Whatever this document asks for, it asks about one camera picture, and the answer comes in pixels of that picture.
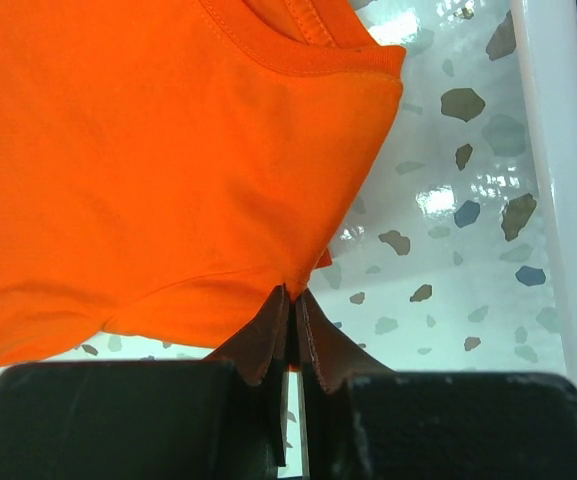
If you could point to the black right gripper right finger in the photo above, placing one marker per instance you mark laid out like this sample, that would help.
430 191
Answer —
362 420

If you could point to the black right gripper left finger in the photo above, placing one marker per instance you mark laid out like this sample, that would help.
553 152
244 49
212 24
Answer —
222 417

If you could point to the orange t-shirt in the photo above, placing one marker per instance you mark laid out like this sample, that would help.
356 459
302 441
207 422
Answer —
165 164

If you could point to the white perforated laundry basket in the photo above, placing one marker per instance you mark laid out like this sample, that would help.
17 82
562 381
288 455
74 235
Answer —
546 38

